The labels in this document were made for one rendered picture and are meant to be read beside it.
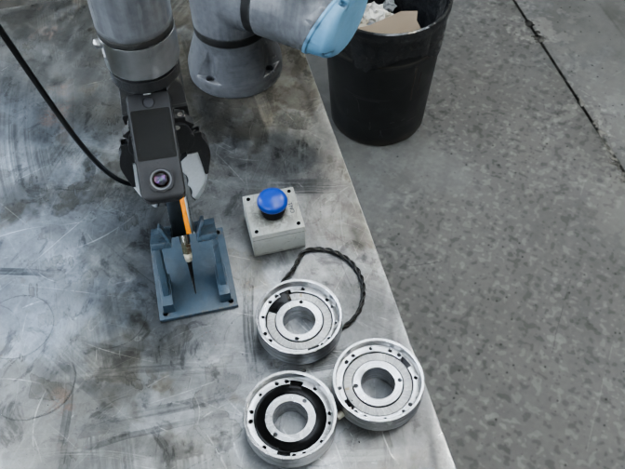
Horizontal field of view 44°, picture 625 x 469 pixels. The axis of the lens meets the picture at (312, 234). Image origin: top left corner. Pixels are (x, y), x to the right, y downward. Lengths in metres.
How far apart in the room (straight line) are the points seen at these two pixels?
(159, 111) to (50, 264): 0.35
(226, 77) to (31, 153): 0.31
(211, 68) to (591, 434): 1.16
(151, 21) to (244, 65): 0.48
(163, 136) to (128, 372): 0.31
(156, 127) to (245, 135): 0.39
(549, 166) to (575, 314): 0.48
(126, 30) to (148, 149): 0.13
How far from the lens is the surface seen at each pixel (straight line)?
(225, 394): 0.95
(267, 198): 1.01
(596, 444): 1.88
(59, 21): 1.46
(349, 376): 0.93
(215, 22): 1.18
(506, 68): 2.56
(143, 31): 0.76
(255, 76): 1.23
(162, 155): 0.82
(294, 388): 0.92
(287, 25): 1.10
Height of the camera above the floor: 1.66
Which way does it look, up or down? 54 degrees down
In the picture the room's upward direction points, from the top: 1 degrees counter-clockwise
